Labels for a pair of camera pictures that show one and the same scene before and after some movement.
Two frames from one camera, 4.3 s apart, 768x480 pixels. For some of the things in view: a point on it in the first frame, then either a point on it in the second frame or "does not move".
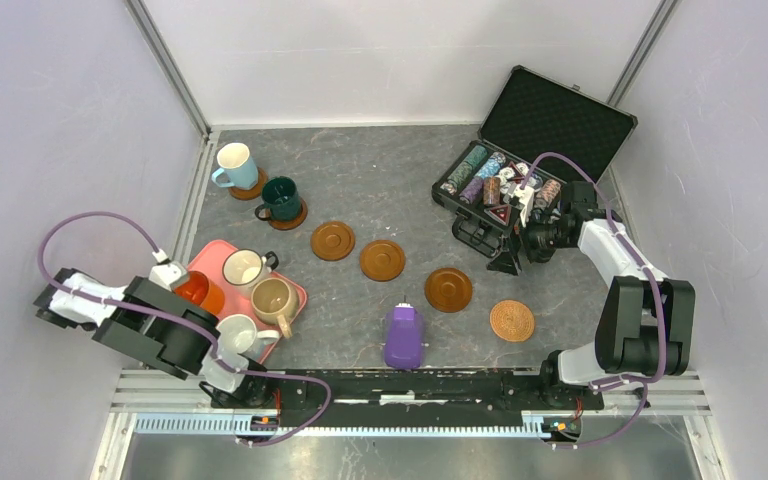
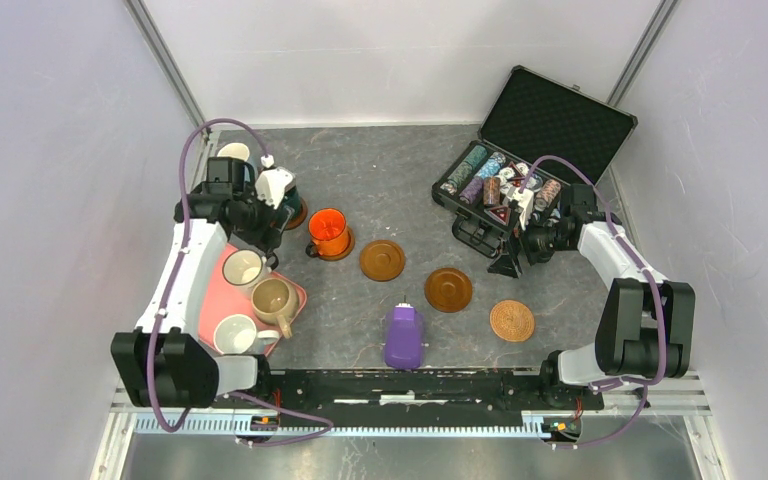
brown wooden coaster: [382, 260] does not move
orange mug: [198, 289] to [328, 230]
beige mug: [275, 302] does not move
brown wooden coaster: [448, 290] does not move
